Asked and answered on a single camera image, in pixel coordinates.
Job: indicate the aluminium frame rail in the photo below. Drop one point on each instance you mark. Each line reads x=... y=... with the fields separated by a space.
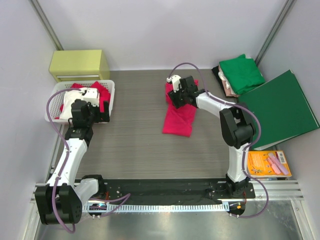
x=278 y=190

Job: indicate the yellow-green box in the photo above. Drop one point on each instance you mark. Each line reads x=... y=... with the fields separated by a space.
x=78 y=65

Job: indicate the right corner aluminium post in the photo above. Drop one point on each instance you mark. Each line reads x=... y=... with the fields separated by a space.
x=276 y=26

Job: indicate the pink highlighter pens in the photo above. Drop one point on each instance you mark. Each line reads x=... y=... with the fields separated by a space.
x=276 y=165

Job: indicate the slotted cable duct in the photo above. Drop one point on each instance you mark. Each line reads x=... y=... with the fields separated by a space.
x=102 y=208

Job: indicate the green t-shirt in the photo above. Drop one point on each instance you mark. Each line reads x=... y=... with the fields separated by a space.
x=242 y=74

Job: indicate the white plastic laundry basket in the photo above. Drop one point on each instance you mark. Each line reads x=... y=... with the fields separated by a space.
x=58 y=100

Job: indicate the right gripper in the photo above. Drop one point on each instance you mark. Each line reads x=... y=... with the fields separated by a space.
x=176 y=97

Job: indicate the red t-shirt in basket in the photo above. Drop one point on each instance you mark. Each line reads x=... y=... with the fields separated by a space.
x=104 y=93

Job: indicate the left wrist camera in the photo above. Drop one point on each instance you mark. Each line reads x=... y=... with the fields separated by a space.
x=90 y=95

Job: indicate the left corner aluminium post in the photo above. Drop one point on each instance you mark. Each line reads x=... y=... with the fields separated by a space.
x=46 y=24

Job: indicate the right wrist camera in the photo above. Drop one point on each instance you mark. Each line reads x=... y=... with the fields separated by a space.
x=174 y=80

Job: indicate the green binder folder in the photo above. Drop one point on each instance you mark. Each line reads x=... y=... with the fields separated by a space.
x=282 y=109

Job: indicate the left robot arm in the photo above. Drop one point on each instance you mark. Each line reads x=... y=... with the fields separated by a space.
x=60 y=201

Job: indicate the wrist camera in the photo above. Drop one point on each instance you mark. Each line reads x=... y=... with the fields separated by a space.
x=90 y=95
x=174 y=80

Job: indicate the pink red t-shirt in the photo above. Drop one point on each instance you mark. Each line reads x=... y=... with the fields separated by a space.
x=178 y=121

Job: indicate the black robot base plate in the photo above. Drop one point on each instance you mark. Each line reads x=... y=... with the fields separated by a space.
x=173 y=192

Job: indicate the black shirt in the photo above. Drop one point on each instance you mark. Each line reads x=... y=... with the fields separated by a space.
x=215 y=70

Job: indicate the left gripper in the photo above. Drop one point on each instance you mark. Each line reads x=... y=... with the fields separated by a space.
x=100 y=114

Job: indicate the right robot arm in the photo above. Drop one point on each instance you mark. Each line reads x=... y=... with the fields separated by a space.
x=237 y=126

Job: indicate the corner aluminium post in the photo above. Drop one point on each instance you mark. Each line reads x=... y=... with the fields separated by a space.
x=46 y=24
x=276 y=26

